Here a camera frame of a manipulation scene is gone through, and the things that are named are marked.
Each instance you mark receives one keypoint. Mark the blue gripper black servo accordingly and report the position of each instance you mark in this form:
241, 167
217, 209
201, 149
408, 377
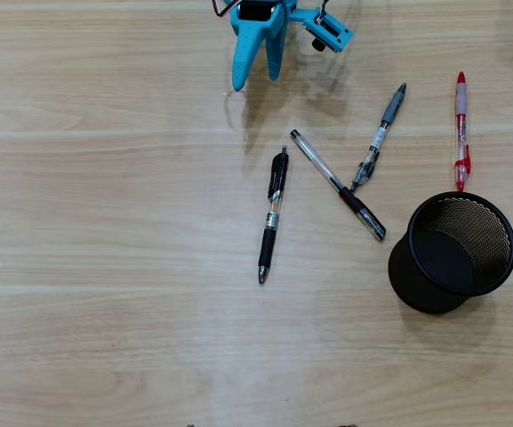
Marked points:
248, 29

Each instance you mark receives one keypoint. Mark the clear retractable pen grey grip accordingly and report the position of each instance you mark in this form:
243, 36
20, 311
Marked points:
389, 113

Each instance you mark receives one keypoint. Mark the black retractable pen black grip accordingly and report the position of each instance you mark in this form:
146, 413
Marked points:
274, 209

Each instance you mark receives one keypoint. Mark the clear stick pen black grip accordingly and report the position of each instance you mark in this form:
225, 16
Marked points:
354, 204

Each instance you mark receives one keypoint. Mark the red retractable pen pale grip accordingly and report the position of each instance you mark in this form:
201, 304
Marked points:
461, 102

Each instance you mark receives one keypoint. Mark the black mesh pen holder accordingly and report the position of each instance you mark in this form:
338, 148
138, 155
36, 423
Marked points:
443, 262

